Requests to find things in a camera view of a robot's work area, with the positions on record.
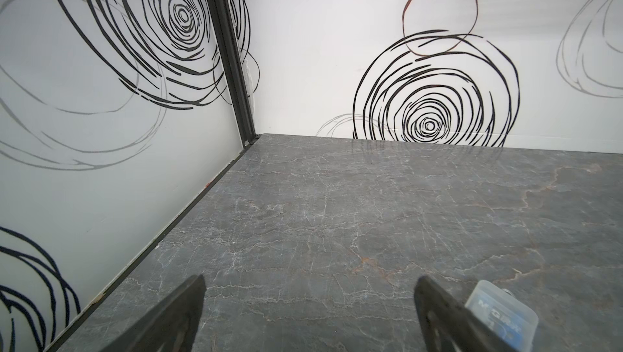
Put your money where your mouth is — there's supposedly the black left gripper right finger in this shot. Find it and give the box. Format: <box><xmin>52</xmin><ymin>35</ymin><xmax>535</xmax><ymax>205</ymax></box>
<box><xmin>414</xmin><ymin>275</ymin><xmax>514</xmax><ymax>352</ymax></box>

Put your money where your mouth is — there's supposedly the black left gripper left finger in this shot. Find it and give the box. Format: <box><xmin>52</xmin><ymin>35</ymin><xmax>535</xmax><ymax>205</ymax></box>
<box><xmin>103</xmin><ymin>274</ymin><xmax>206</xmax><ymax>351</ymax></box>

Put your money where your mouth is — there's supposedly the clear compass case blue insert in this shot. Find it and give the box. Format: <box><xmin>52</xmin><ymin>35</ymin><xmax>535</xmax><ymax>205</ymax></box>
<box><xmin>466</xmin><ymin>280</ymin><xmax>540</xmax><ymax>352</ymax></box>

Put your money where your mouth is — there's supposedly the black corner frame post left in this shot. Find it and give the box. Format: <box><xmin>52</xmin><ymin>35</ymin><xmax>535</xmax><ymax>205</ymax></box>
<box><xmin>207</xmin><ymin>0</ymin><xmax>257</xmax><ymax>149</ymax></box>

